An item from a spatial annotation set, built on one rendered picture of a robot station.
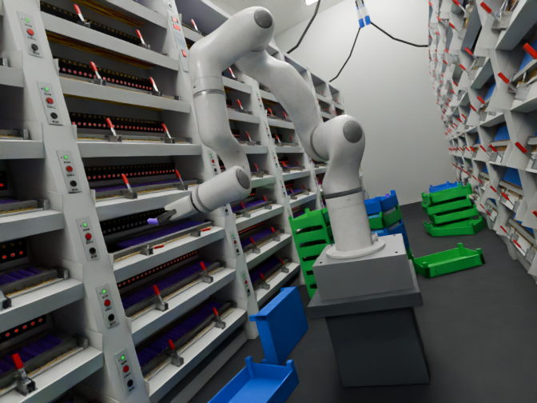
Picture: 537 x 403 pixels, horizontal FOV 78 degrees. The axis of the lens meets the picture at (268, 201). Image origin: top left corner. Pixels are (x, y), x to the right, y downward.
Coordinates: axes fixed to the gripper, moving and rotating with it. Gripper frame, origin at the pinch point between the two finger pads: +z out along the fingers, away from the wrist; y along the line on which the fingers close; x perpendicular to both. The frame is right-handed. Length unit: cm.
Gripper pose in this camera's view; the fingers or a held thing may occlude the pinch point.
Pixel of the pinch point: (165, 218)
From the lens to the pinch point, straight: 109.9
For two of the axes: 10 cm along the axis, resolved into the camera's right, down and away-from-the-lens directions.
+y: -4.4, 1.4, -8.9
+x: 3.9, 9.2, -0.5
